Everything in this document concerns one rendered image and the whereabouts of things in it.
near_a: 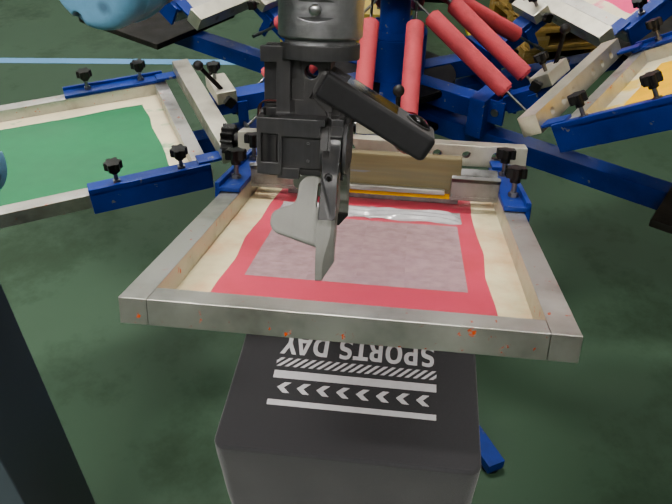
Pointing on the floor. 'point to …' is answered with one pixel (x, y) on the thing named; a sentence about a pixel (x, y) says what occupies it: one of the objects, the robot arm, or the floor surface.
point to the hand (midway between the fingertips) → (335, 252)
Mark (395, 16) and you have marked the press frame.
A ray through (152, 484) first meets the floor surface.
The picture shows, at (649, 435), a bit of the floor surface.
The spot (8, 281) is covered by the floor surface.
